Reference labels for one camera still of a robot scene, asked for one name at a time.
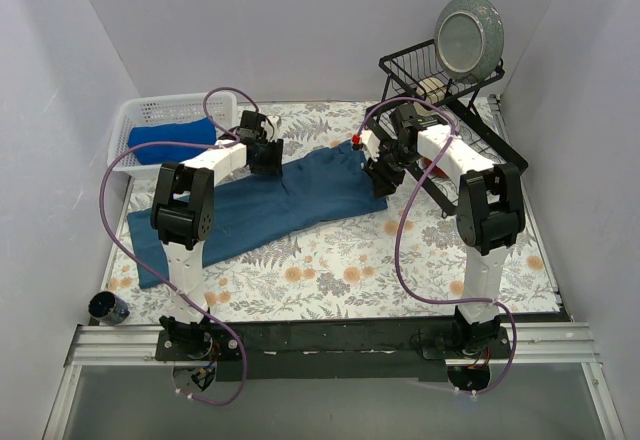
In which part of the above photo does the black wire dish rack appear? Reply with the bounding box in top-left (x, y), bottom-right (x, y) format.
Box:
top-left (377, 37), bottom-right (529, 219)

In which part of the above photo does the teal blue t shirt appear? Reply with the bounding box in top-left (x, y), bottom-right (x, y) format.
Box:
top-left (126, 141), bottom-right (389, 290)

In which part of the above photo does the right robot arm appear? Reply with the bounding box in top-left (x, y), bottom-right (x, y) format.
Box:
top-left (352, 97), bottom-right (526, 358)

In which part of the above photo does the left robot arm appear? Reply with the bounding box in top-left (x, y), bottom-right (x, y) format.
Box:
top-left (151, 110), bottom-right (284, 360)

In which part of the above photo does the red bowl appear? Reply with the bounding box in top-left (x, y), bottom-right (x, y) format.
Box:
top-left (422, 158), bottom-right (448, 179)

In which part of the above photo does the bright blue t shirt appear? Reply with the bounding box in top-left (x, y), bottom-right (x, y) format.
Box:
top-left (127, 118), bottom-right (217, 165)

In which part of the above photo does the cream ceramic cup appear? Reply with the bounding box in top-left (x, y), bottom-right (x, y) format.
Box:
top-left (418, 77), bottom-right (447, 104)

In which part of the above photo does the white plastic basket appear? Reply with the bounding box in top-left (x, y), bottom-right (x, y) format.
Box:
top-left (107, 92), bottom-right (239, 164)

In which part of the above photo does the grey green plate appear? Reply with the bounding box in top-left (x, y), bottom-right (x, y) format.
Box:
top-left (434, 0), bottom-right (504, 83)

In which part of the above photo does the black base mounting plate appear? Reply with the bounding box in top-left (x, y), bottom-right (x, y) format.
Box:
top-left (155, 317), bottom-right (512, 382)

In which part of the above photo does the black cylindrical cup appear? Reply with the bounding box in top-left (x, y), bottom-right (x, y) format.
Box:
top-left (88, 291), bottom-right (130, 326)

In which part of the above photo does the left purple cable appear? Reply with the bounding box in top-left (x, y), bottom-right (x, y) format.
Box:
top-left (98, 86), bottom-right (261, 406)

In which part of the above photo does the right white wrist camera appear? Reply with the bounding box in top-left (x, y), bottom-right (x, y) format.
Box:
top-left (351, 130), bottom-right (381, 161)

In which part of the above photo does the aluminium frame rail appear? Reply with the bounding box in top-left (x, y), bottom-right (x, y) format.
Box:
top-left (64, 322), bottom-right (601, 367)

